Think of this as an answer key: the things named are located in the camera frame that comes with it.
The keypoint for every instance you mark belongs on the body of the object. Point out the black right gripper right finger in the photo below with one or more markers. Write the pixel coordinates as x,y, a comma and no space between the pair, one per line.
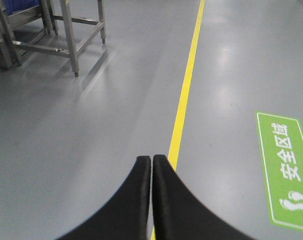
178,214

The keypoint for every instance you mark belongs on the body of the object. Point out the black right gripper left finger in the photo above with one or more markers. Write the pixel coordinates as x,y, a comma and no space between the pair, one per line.
125,214

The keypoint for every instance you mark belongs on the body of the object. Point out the green floor safety sign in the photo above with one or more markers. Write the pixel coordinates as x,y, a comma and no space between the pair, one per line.
281,147

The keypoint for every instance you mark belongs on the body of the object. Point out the stainless steel table frame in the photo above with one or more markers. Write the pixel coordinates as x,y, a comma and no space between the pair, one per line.
11,50

